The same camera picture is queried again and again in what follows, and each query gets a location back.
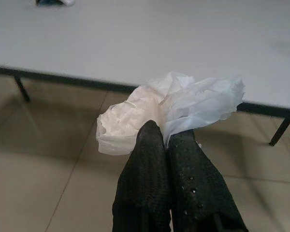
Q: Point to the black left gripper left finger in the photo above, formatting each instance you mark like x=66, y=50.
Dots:
x=145, y=183

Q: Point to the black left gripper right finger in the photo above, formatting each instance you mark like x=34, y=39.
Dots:
x=198, y=193

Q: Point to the white plastic bag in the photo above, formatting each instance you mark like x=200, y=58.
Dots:
x=195, y=101

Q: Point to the black metal table leg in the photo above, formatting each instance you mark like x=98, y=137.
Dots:
x=22, y=88
x=280, y=131

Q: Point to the crumpled white paper carton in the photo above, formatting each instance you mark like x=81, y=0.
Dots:
x=68, y=2

